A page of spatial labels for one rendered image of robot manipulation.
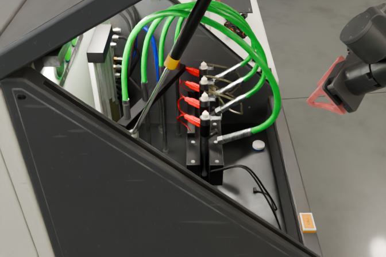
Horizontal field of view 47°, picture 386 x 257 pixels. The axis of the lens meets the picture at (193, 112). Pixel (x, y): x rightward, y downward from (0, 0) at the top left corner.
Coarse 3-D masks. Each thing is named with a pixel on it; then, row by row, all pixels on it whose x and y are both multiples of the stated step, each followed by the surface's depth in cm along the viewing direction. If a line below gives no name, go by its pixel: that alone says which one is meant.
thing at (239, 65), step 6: (228, 6) 120; (234, 12) 121; (180, 18) 122; (180, 24) 123; (174, 42) 127; (252, 42) 127; (246, 60) 131; (234, 66) 132; (240, 66) 131; (222, 72) 134; (228, 72) 133; (222, 78) 134
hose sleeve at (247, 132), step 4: (248, 128) 101; (236, 132) 103; (240, 132) 102; (244, 132) 101; (248, 132) 100; (224, 136) 104; (228, 136) 104; (232, 136) 103; (236, 136) 102; (240, 136) 102; (244, 136) 101; (248, 136) 101; (224, 140) 104; (228, 140) 104; (232, 140) 103
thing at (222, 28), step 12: (156, 12) 92; (168, 12) 90; (180, 12) 89; (144, 24) 94; (216, 24) 88; (132, 36) 97; (228, 36) 88; (252, 48) 88; (264, 72) 90; (276, 84) 91; (276, 96) 92; (276, 108) 94; (252, 132) 100
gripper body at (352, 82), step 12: (348, 60) 77; (360, 60) 74; (348, 72) 75; (360, 72) 73; (336, 84) 74; (348, 84) 75; (360, 84) 73; (372, 84) 72; (348, 96) 75; (360, 96) 77; (348, 108) 75
